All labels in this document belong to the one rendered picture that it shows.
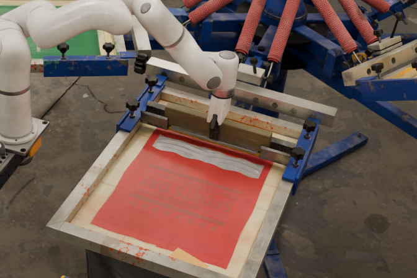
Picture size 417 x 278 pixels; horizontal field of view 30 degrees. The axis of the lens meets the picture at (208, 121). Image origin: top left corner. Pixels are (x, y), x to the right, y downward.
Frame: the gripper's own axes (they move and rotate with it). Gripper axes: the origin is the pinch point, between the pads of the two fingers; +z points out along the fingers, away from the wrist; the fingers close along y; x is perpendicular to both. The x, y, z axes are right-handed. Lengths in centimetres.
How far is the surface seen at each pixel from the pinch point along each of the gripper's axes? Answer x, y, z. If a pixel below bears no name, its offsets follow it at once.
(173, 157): -10.0, 12.3, 5.8
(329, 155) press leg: 29, -132, 97
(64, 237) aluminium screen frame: -24, 60, 4
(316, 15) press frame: 12, -93, 0
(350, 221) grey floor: 49, -93, 102
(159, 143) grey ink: -16.4, 8.6, 5.2
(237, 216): 16.9, 29.4, 5.9
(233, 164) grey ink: 8.6, 7.7, 5.5
